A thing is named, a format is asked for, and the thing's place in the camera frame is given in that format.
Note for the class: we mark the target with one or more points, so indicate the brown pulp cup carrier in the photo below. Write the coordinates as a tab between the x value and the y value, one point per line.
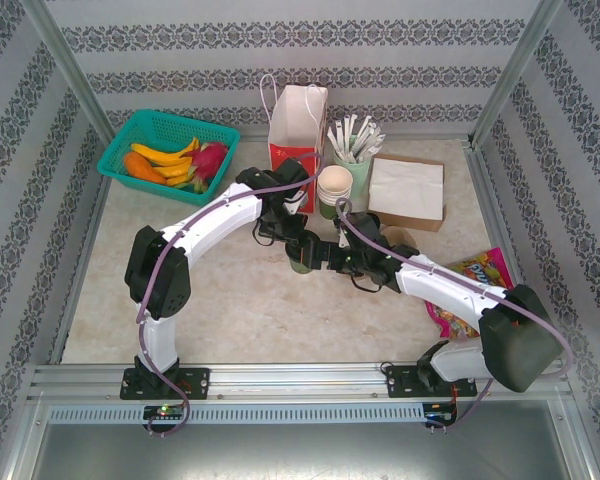
399	237

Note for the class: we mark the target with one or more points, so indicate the red white paper bag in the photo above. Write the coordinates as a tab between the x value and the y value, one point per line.
292	125

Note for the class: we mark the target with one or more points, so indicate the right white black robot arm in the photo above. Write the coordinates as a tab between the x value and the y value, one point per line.
450	285

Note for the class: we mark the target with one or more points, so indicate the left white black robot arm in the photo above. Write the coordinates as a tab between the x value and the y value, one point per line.
210	220

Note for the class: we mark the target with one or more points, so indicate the stacked green paper cups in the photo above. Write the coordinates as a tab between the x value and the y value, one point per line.
334	182

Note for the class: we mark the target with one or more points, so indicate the white paper napkins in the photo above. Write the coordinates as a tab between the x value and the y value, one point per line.
405	187

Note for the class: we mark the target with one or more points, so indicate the light green straw holder cup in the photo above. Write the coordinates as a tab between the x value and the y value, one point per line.
362	172

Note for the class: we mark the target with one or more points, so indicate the pink dragon fruit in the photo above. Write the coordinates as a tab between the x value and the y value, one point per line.
207	160

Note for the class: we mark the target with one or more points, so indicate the colourful candy bag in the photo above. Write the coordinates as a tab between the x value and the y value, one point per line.
480	270

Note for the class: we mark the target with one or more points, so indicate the orange mango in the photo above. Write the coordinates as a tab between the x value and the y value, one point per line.
140	167

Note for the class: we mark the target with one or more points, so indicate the teal plastic basket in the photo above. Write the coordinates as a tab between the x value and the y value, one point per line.
150	125

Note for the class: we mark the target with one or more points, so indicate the right small circuit board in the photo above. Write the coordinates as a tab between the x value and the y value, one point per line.
440	417

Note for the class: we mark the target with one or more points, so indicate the small circuit board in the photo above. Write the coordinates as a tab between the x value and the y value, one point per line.
440	417
165	412

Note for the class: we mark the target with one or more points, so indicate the grey metal panel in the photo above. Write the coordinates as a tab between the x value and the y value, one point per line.
300	455

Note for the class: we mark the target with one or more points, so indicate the left small circuit board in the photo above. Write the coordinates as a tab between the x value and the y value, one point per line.
165	412

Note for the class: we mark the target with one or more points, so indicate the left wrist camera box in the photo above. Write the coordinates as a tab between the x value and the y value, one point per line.
297	205

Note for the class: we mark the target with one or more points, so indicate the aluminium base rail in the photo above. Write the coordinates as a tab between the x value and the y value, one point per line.
300	380

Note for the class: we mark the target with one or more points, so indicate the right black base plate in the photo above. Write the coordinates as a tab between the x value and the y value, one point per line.
400	382

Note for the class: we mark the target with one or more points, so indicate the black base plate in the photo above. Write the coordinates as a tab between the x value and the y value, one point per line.
195	382
400	382

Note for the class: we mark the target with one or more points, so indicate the back aluminium frame rail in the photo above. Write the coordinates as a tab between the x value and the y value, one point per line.
420	138

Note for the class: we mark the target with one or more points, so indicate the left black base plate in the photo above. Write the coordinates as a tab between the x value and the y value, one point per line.
195	382

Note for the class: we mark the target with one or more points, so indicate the right aluminium frame post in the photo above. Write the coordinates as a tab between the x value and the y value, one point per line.
520	65

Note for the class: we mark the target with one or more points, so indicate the aluminium frame post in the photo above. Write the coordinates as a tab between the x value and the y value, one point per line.
65	70
520	65

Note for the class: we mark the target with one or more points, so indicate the left aluminium frame post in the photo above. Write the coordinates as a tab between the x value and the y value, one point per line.
65	70

